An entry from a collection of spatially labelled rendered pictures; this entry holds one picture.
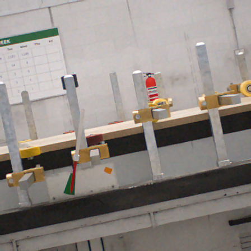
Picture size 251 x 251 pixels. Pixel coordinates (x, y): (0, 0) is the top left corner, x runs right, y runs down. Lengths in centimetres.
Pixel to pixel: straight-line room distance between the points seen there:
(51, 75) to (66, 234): 717
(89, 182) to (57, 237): 24
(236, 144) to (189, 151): 19
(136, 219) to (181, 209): 17
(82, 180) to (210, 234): 63
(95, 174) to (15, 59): 727
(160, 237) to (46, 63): 703
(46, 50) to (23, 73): 44
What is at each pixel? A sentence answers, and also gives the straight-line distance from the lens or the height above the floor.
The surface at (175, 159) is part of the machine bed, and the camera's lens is 283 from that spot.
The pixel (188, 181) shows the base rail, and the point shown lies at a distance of 260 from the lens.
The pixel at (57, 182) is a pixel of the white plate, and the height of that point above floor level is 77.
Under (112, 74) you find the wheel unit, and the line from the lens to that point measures 368.
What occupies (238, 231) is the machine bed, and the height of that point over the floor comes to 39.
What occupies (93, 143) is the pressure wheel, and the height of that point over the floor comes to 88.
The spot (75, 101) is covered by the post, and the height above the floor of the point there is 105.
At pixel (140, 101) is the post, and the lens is 259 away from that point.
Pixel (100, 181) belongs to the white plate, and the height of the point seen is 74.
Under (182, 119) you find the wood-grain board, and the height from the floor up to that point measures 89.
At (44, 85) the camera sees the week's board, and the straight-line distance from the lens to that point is 974.
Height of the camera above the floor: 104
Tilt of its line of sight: 3 degrees down
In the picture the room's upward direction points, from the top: 11 degrees counter-clockwise
